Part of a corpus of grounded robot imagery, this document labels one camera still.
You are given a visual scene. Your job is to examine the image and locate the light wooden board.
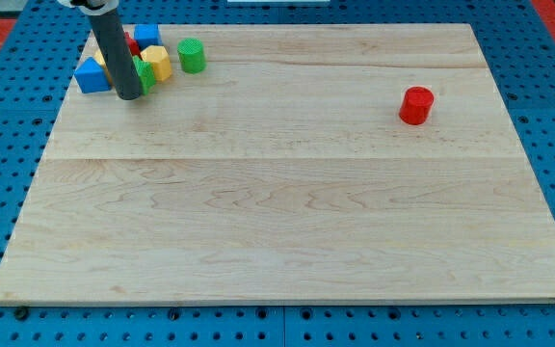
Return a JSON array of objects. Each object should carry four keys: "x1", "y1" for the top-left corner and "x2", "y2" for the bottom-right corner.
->
[{"x1": 0, "y1": 24, "x2": 555, "y2": 307}]

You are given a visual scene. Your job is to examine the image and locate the green cylinder block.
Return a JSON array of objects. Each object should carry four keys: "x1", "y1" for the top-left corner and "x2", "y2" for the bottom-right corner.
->
[{"x1": 177, "y1": 38, "x2": 206, "y2": 74}]

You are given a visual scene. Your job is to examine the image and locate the red cylinder block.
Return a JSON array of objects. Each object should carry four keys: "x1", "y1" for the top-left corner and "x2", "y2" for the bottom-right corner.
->
[{"x1": 398, "y1": 86, "x2": 435, "y2": 125}]

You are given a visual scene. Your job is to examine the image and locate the green angular block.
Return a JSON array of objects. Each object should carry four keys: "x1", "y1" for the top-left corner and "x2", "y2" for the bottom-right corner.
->
[{"x1": 132, "y1": 56, "x2": 156, "y2": 95}]

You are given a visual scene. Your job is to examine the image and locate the yellow hexagon block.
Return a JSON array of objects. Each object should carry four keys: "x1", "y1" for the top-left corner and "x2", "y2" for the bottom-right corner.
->
[{"x1": 141, "y1": 45, "x2": 172, "y2": 82}]

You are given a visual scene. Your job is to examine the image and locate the red block behind rod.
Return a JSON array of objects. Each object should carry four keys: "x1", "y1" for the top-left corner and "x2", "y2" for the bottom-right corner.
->
[{"x1": 124, "y1": 31, "x2": 142, "y2": 58}]

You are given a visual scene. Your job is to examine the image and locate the blue cube block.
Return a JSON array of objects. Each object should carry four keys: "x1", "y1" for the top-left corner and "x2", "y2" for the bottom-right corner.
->
[{"x1": 134, "y1": 24, "x2": 163, "y2": 50}]

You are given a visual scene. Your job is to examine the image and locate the blue house-shaped block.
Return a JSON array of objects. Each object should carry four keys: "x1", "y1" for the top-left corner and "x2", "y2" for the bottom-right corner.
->
[{"x1": 73, "y1": 57, "x2": 111, "y2": 93}]

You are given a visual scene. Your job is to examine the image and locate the yellow block behind rod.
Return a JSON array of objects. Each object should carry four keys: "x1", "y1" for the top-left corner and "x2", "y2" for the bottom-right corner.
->
[{"x1": 92, "y1": 49, "x2": 113, "y2": 85}]

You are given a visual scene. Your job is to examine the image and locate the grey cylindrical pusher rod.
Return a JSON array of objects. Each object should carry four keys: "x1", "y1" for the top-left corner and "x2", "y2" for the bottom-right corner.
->
[{"x1": 86, "y1": 1, "x2": 142, "y2": 100}]

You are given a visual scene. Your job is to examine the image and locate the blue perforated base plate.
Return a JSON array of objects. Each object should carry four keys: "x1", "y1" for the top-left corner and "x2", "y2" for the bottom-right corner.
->
[{"x1": 0, "y1": 1, "x2": 555, "y2": 346}]

